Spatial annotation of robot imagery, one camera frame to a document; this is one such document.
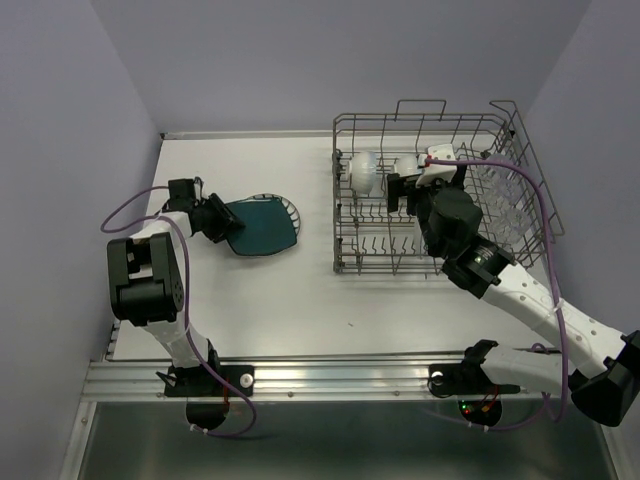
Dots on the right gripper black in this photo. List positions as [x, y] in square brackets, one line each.
[401, 186]

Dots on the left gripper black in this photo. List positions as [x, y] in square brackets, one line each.
[224, 218]

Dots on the white ribbed bowl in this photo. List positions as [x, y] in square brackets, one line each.
[363, 174]
[409, 165]

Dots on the white plate blue stripes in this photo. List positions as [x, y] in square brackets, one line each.
[292, 211]

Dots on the dark teal square plate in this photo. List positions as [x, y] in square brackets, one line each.
[267, 229]

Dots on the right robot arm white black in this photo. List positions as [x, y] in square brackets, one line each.
[596, 367]

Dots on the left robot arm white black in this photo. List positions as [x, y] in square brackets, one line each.
[148, 287]

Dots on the clear textured glass rear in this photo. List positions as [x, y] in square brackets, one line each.
[494, 170]

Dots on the clear textured glass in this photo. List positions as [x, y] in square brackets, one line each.
[501, 197]
[510, 227]
[494, 170]

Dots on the clear textured glass middle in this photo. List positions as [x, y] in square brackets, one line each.
[501, 197]

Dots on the clear textured glass front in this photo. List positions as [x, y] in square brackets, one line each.
[510, 227]

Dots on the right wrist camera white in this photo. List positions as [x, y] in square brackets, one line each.
[437, 163]

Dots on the grey wire dish rack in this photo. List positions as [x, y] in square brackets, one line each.
[369, 240]

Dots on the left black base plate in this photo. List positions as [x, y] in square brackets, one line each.
[235, 380]

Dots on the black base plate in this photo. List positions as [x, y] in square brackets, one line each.
[460, 379]
[235, 380]

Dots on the aluminium mounting rail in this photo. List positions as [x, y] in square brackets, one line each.
[351, 378]

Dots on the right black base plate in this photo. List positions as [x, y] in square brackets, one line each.
[460, 379]

